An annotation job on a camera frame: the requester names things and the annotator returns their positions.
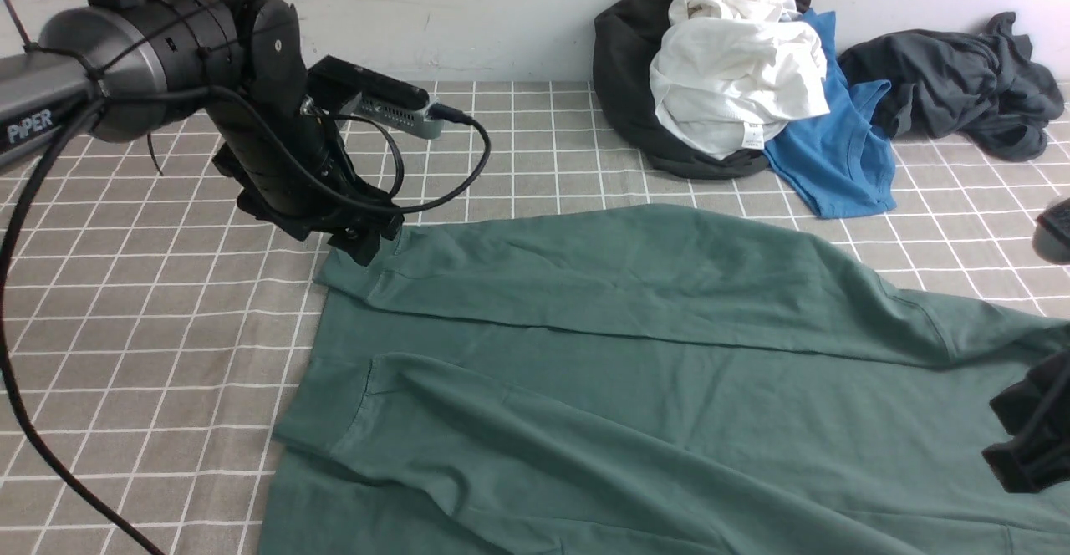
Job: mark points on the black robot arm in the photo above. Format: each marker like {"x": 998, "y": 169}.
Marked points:
{"x": 120, "y": 69}

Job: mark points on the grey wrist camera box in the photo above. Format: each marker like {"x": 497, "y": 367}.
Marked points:
{"x": 384, "y": 104}

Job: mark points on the grey checked tablecloth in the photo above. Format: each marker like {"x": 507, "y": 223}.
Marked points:
{"x": 158, "y": 333}

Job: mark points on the black garment in pile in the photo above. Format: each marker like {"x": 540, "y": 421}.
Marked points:
{"x": 627, "y": 37}

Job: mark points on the blue t-shirt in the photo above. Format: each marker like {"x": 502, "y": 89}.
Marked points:
{"x": 838, "y": 163}

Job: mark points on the white garment in pile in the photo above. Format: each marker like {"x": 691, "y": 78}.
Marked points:
{"x": 731, "y": 74}

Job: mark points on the green long-sleeve shirt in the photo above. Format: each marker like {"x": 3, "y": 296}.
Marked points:
{"x": 649, "y": 380}

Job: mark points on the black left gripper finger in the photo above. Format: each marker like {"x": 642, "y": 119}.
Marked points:
{"x": 361, "y": 247}

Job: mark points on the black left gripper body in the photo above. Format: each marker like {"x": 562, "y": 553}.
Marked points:
{"x": 296, "y": 173}

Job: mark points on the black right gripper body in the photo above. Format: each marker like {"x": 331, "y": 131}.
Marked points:
{"x": 1034, "y": 412}

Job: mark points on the dark grey crumpled garment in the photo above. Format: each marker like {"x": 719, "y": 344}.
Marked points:
{"x": 983, "y": 85}

